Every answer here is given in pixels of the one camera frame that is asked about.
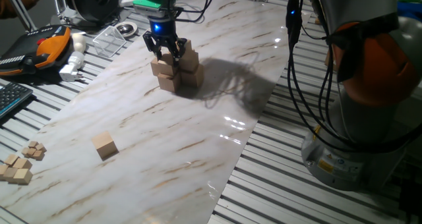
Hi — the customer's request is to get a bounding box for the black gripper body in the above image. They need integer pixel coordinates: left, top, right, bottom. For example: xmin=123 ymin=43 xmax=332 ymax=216
xmin=147 ymin=14 xmax=179 ymax=43

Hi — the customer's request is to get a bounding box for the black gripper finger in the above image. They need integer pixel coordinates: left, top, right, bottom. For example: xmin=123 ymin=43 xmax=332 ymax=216
xmin=167 ymin=38 xmax=188 ymax=67
xmin=142 ymin=31 xmax=163 ymax=62

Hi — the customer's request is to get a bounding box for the person left forearm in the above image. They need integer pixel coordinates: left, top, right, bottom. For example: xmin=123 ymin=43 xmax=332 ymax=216
xmin=0 ymin=0 xmax=36 ymax=20

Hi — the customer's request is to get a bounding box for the round white tape roll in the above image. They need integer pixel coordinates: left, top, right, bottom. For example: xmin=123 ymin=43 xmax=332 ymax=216
xmin=114 ymin=21 xmax=138 ymax=38

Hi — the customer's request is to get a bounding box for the clear plastic box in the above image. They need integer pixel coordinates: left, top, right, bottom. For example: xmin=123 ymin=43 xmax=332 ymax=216
xmin=92 ymin=25 xmax=127 ymax=59

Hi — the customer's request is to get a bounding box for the white egg-shaped object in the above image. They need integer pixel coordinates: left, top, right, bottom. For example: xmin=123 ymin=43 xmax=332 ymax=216
xmin=71 ymin=32 xmax=87 ymax=53

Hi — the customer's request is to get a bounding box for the black filament spool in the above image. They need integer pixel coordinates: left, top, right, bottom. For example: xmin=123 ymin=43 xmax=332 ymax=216
xmin=64 ymin=0 xmax=120 ymax=23

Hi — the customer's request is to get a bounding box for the white power adapter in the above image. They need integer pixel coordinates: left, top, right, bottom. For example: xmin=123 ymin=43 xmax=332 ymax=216
xmin=59 ymin=51 xmax=86 ymax=82

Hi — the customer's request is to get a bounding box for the marble pattern table sheet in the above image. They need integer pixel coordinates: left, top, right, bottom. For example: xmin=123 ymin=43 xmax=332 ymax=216
xmin=0 ymin=0 xmax=293 ymax=224

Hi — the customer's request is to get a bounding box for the orange black teach pendant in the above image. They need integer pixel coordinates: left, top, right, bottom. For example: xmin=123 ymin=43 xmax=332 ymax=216
xmin=0 ymin=24 xmax=73 ymax=77

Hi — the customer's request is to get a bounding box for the slanted metal stand pole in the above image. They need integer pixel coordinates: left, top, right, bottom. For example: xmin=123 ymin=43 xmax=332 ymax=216
xmin=2 ymin=0 xmax=38 ymax=32

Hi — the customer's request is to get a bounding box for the black computer keyboard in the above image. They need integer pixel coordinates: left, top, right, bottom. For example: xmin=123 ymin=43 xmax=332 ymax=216
xmin=0 ymin=82 xmax=34 ymax=120

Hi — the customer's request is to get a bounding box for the blue bag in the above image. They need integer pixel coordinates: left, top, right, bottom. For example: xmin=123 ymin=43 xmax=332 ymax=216
xmin=397 ymin=1 xmax=422 ymax=20

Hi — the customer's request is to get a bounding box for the black usb cable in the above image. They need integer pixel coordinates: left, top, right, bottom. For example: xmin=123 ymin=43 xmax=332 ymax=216
xmin=171 ymin=0 xmax=422 ymax=152

